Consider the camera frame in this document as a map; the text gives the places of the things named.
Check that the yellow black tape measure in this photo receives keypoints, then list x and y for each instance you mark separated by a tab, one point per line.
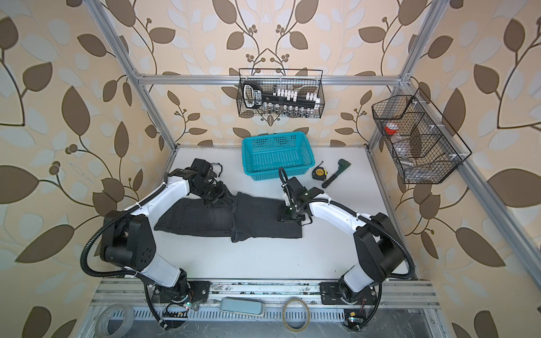
319	173

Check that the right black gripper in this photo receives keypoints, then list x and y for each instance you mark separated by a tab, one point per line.
283	216

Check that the red white small container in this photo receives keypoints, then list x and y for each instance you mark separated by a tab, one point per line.
391	128

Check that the clear tape roll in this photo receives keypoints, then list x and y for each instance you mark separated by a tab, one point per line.
114	321

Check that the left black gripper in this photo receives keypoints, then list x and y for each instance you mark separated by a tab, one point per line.
222	192

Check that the socket wrench set black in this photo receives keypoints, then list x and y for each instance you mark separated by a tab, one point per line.
254	96

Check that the black wire basket wall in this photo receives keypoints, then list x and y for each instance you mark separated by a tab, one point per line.
427	148
304	80

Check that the dark grey trousers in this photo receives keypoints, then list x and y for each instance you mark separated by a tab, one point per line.
238	218

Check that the dark green pipe wrench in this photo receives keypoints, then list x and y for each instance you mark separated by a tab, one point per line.
342	166

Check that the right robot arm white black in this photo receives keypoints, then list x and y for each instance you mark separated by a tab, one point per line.
380	252

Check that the black wire basket back wall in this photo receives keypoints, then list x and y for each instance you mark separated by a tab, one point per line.
304	80

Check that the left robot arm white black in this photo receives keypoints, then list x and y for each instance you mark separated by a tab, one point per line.
129	243

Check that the black wire basket right wall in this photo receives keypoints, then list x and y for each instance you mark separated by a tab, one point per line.
427	148

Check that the teal plastic basket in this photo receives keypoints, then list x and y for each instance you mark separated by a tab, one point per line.
262	156

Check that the grey foot pedal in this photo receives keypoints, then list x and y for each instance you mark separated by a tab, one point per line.
242	306

